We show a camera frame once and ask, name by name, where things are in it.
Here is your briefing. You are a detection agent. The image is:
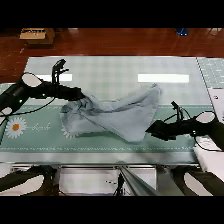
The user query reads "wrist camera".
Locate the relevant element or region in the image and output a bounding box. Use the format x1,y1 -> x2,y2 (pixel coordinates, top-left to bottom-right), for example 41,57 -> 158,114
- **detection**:
51,58 -> 70,85
170,100 -> 185,122

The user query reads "cardboard box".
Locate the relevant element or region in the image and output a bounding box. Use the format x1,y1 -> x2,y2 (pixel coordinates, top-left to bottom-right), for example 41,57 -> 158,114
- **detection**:
19,27 -> 56,46

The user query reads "light blue shirt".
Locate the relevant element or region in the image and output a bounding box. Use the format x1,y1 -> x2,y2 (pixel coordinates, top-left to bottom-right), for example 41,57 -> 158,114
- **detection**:
59,82 -> 162,144

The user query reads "white garment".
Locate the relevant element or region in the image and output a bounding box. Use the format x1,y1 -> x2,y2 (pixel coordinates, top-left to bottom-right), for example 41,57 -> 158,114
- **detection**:
193,145 -> 224,174

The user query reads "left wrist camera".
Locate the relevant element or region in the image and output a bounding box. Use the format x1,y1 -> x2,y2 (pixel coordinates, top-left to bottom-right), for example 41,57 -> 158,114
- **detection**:
51,58 -> 70,85

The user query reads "silver frame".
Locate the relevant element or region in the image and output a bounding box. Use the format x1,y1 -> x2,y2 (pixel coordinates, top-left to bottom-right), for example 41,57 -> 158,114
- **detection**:
0,161 -> 224,197

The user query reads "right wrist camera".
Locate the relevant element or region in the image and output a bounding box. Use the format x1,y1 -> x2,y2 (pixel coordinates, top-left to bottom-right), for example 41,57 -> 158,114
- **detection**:
170,100 -> 185,122

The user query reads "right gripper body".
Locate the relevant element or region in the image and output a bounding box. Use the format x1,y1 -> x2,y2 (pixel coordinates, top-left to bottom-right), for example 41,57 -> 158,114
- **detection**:
145,119 -> 178,142

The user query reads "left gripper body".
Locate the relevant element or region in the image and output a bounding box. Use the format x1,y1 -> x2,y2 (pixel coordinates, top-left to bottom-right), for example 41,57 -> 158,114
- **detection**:
65,86 -> 87,102

